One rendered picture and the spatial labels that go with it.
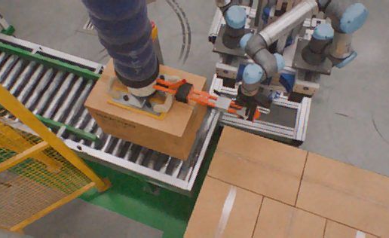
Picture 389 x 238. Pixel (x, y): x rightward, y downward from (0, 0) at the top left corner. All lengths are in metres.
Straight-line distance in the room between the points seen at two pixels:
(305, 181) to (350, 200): 0.29
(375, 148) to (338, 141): 0.30
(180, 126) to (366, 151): 1.85
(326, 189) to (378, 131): 1.10
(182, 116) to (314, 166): 1.01
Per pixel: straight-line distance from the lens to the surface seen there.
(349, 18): 1.58
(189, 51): 3.43
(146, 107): 1.85
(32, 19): 4.17
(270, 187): 2.28
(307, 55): 2.13
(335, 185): 2.40
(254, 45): 1.50
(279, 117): 2.86
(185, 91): 1.74
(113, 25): 1.35
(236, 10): 2.02
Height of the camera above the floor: 2.72
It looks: 64 degrees down
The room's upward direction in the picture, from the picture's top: 6 degrees counter-clockwise
